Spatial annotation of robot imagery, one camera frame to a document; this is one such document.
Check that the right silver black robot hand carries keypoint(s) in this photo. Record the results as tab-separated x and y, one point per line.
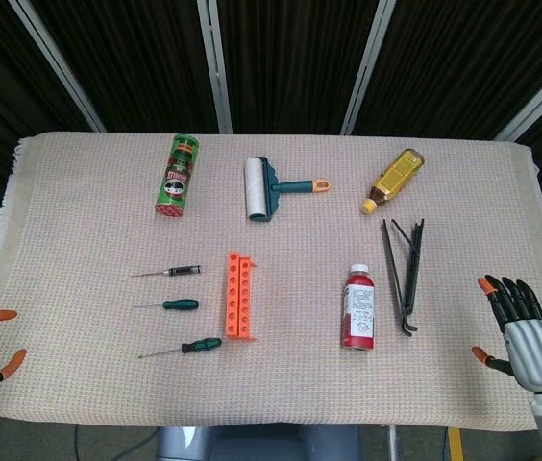
537	350

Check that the black metal precision screwdriver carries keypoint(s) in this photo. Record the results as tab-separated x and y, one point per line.
184	271

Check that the orange screwdriver holder rack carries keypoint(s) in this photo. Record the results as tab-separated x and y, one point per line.
232	298

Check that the black tongs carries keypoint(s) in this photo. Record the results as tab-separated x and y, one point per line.
412	278

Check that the white metal table leg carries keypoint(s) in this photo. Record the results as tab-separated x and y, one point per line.
393	444

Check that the red juice bottle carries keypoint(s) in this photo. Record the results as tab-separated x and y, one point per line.
358	312

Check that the yellow tea bottle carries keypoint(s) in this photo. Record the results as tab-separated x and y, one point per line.
393	180

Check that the beige woven tablecloth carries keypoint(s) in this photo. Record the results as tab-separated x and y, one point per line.
300	384

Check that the green Pringles can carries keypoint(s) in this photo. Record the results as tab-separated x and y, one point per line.
177	177

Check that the grey robot torso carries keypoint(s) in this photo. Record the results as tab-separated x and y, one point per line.
252	446

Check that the teal lint roller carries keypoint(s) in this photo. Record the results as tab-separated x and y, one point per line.
256	187

